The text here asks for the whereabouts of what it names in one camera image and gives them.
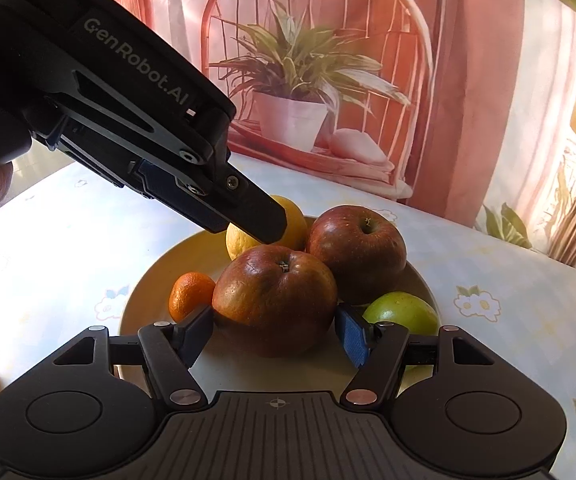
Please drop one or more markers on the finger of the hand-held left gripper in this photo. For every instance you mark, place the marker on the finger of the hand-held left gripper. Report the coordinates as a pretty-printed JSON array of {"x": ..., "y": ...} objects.
[
  {"x": 167, "y": 185},
  {"x": 253, "y": 215}
]

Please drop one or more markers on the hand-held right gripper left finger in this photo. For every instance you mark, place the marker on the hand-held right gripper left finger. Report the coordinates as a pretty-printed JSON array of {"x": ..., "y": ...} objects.
[{"x": 198, "y": 335}]

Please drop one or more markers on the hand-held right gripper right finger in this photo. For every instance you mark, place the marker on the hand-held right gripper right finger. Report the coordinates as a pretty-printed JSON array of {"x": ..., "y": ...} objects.
[{"x": 355, "y": 337}]

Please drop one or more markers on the small orange mandarin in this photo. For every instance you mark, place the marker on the small orange mandarin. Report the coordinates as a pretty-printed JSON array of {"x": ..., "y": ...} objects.
[{"x": 190, "y": 297}]

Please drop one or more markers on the yellow lemon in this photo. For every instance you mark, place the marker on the yellow lemon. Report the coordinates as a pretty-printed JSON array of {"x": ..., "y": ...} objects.
[{"x": 295, "y": 225}]

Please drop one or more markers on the green jujube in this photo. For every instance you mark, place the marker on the green jujube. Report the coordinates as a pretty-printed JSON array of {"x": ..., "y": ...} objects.
[{"x": 403, "y": 312}]

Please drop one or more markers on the cream round plate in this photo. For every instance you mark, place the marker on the cream round plate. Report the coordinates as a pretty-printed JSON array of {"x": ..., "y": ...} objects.
[{"x": 147, "y": 285}]

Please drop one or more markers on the red apple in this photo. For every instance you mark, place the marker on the red apple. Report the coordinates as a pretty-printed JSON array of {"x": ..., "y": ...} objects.
[
  {"x": 273, "y": 305},
  {"x": 358, "y": 255}
]

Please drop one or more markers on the floral checked tablecloth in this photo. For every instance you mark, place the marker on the floral checked tablecloth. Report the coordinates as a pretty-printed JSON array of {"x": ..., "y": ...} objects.
[{"x": 493, "y": 260}]

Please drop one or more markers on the printed plant backdrop cloth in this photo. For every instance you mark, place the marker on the printed plant backdrop cloth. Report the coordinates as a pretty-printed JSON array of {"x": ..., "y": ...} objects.
[{"x": 468, "y": 85}]

